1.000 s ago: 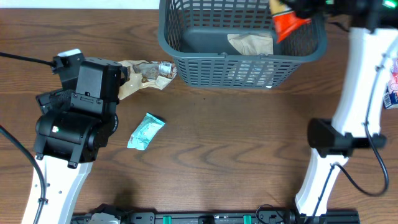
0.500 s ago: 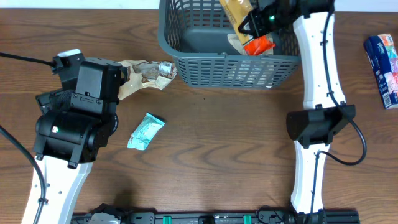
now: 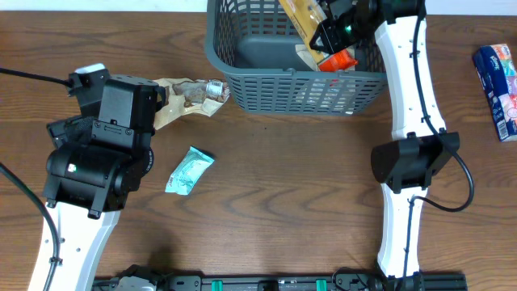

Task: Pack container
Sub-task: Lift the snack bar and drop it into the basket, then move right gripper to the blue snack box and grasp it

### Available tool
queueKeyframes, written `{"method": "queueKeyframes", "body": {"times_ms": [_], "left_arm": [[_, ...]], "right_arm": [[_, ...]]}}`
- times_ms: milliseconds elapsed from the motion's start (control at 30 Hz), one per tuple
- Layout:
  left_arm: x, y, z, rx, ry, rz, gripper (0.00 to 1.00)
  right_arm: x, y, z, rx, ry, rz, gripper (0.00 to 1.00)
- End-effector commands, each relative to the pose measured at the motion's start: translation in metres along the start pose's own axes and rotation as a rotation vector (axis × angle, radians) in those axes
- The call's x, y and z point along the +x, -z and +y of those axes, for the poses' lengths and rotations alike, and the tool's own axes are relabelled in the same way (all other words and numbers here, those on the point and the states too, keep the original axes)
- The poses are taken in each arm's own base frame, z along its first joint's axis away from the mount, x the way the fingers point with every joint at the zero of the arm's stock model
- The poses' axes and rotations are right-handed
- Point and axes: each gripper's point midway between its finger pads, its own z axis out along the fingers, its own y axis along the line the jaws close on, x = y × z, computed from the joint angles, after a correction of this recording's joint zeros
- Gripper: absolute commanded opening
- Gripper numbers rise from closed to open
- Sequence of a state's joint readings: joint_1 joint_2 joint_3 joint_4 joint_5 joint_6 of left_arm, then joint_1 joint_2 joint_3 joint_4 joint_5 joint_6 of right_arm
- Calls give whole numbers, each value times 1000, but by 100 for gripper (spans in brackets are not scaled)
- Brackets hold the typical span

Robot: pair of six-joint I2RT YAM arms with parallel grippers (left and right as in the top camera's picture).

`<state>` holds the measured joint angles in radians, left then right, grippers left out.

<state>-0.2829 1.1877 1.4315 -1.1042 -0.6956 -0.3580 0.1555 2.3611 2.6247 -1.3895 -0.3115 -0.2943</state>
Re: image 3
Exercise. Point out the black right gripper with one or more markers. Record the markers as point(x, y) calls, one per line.
point(330, 31)

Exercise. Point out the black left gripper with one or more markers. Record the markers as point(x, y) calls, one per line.
point(73, 131)

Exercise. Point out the orange and tan cracker packet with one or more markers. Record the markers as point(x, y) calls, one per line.
point(305, 16)

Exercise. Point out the kraft paper snack bag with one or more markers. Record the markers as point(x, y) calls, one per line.
point(304, 54)
point(186, 96)

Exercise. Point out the teal wet wipe packet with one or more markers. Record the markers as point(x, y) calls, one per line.
point(188, 172)

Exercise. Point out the grey plastic mesh basket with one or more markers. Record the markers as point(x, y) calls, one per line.
point(253, 44)

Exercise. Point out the blue tissue packet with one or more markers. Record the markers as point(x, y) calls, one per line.
point(497, 73)

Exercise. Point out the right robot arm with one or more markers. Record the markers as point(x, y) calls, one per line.
point(421, 144)

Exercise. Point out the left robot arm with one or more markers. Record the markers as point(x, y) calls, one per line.
point(100, 156)

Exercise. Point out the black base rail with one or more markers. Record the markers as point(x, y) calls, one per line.
point(344, 279)

